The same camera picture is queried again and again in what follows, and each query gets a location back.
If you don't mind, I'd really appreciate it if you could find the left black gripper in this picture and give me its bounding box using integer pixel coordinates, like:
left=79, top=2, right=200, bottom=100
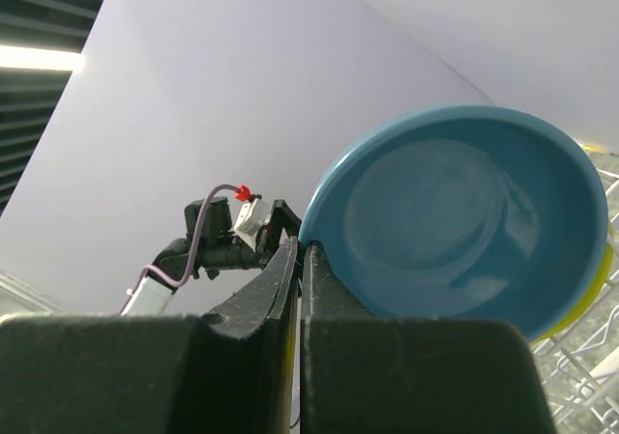
left=256, top=199, right=302, bottom=260

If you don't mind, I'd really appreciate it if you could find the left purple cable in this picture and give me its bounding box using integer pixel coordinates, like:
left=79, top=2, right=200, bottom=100
left=118, top=184, right=243, bottom=315

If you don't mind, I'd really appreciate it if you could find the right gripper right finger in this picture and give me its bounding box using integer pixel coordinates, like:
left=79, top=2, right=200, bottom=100
left=300, top=243, right=555, bottom=433

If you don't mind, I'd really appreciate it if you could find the green shallow bowl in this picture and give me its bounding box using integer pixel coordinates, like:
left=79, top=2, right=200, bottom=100
left=531, top=143, right=616, bottom=343

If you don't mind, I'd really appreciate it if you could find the white wire dish rack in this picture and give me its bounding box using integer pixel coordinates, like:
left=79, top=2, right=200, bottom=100
left=529, top=148, right=619, bottom=434

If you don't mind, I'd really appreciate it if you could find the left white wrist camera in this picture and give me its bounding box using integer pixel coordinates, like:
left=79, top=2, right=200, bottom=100
left=233, top=198, right=269, bottom=250

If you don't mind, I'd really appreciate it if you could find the blue shallow bowl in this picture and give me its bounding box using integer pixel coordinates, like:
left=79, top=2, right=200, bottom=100
left=299, top=105, right=610, bottom=341

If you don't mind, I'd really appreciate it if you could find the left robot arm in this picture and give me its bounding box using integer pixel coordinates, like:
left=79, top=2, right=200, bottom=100
left=121, top=195, right=301, bottom=315

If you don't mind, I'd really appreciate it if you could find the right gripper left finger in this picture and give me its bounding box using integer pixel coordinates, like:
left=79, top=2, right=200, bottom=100
left=1, top=239, right=298, bottom=433

